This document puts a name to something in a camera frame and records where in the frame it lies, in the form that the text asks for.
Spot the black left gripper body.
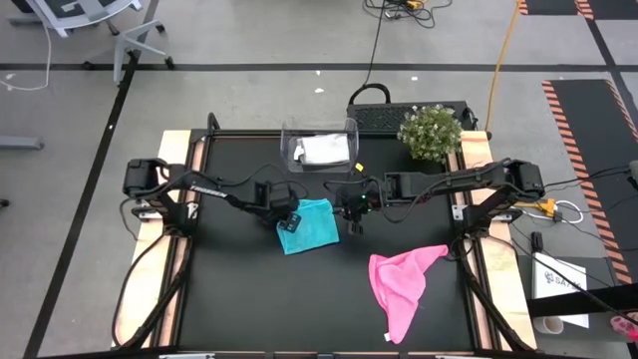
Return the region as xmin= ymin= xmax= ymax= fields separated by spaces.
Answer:
xmin=268 ymin=181 xmax=301 ymax=223

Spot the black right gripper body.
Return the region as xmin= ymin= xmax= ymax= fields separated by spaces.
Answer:
xmin=333 ymin=177 xmax=386 ymax=218

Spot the teal microfiber towel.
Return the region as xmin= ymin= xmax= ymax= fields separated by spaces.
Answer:
xmin=276 ymin=197 xmax=341 ymax=256

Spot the clear plastic bin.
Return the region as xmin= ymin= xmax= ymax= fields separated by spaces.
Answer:
xmin=280 ymin=118 xmax=360 ymax=175

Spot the grey waffle microfiber towel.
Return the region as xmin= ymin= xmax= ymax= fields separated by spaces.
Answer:
xmin=292 ymin=132 xmax=352 ymax=167

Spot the pink microfiber towel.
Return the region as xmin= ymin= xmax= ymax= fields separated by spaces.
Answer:
xmin=367 ymin=243 xmax=450 ymax=345

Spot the black perforated computer case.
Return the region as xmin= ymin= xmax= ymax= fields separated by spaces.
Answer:
xmin=346 ymin=101 xmax=473 ymax=134

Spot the small green potted plant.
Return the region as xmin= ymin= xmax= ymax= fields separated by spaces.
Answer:
xmin=396 ymin=103 xmax=463 ymax=165

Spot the wooden table side board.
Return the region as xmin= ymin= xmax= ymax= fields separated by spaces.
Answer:
xmin=113 ymin=130 xmax=193 ymax=349
xmin=458 ymin=130 xmax=538 ymax=350

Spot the yellow power plug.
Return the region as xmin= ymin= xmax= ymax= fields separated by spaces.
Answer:
xmin=515 ymin=197 xmax=557 ymax=218

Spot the white printed booklet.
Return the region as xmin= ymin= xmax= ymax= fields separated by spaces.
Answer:
xmin=531 ymin=251 xmax=590 ymax=329

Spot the beige tape roll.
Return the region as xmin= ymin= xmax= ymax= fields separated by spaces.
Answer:
xmin=532 ymin=314 xmax=565 ymax=335

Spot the grey office chair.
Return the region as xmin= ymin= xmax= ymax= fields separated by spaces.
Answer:
xmin=8 ymin=0 xmax=175 ymax=85

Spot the black mat orange striped edge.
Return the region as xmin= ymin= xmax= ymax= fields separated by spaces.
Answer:
xmin=541 ymin=78 xmax=638 ymax=285
xmin=516 ymin=0 xmax=638 ymax=21

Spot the black beam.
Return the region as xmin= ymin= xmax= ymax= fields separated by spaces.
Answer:
xmin=526 ymin=282 xmax=638 ymax=319

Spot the grey metal bar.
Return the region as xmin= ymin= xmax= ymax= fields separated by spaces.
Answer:
xmin=0 ymin=137 xmax=45 ymax=151

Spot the pink patterned object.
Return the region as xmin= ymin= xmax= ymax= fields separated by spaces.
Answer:
xmin=610 ymin=311 xmax=638 ymax=343

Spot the black table frame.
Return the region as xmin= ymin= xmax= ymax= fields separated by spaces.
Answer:
xmin=112 ymin=112 xmax=537 ymax=359

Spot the black power cable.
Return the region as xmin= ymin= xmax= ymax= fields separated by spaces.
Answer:
xmin=347 ymin=0 xmax=393 ymax=107

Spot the orange extension cable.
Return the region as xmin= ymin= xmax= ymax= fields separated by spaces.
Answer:
xmin=485 ymin=0 xmax=522 ymax=132

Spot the tangled black cable bundle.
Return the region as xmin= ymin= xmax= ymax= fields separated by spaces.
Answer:
xmin=363 ymin=0 xmax=454 ymax=30

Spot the white looped cable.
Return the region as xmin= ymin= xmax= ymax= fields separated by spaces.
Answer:
xmin=554 ymin=198 xmax=584 ymax=224

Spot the thin white floor cable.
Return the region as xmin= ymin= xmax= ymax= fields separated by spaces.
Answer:
xmin=0 ymin=19 xmax=53 ymax=93

